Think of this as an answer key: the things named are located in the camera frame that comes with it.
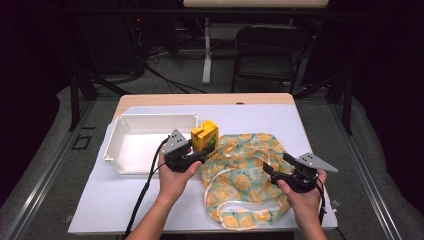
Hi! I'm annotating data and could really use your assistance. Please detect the black floor cables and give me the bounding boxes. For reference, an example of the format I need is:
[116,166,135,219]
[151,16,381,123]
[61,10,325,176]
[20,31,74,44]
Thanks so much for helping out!
[144,49,208,95]

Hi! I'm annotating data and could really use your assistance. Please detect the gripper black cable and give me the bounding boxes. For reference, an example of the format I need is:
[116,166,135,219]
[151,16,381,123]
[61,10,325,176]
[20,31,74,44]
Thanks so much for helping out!
[123,135,171,240]
[315,177,348,240]

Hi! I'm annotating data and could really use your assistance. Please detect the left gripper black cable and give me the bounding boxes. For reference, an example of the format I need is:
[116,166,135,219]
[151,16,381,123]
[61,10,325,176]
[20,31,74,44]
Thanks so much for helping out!
[123,135,171,240]

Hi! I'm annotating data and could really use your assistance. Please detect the black metal stand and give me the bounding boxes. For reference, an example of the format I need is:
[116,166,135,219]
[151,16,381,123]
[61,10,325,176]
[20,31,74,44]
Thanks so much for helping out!
[293,68,355,136]
[68,68,132,132]

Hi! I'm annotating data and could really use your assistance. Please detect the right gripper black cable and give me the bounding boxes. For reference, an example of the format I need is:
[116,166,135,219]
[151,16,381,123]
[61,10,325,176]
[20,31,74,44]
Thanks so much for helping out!
[315,177,348,240]

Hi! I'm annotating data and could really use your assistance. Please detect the white table mat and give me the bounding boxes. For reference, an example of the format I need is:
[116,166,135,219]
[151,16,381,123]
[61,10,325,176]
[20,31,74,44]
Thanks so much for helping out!
[67,104,338,236]

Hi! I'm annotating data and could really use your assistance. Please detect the white desk leg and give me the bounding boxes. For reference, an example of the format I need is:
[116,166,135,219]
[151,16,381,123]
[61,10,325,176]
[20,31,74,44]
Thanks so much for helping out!
[202,16,214,85]

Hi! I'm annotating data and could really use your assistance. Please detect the aluminium floor rail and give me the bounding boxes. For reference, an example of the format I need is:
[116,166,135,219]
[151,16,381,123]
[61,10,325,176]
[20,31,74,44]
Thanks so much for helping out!
[328,103,403,240]
[2,99,97,240]

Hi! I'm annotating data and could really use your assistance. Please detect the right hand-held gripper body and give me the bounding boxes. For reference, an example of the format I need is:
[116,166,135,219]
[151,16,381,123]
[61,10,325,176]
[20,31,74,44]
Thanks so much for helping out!
[278,152,339,194]

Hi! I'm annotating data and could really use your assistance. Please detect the person's left hand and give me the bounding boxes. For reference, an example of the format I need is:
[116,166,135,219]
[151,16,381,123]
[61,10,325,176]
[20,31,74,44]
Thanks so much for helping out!
[157,151,203,201]

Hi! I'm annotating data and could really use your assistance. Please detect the orange print cloth bag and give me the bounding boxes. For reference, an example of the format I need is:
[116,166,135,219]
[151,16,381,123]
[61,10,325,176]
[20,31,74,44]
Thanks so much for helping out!
[199,133,295,232]

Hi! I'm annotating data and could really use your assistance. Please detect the white plastic box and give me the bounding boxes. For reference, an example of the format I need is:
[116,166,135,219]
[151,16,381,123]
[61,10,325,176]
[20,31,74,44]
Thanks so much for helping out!
[103,113,199,175]

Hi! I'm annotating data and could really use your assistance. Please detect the person's right hand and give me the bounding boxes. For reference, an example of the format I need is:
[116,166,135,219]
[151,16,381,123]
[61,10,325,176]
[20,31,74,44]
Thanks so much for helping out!
[277,169,329,226]

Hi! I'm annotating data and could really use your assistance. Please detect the yellow toy block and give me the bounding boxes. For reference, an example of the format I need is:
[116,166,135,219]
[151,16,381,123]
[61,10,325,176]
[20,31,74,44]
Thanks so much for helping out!
[190,119,220,158]

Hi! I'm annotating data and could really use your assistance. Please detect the black folding chair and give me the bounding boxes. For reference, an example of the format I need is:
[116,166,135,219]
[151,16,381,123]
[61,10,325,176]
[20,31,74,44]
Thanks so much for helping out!
[231,24,313,95]

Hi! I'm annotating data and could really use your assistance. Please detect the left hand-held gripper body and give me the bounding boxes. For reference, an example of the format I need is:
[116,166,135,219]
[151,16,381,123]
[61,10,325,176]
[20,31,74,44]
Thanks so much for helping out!
[162,129,201,174]

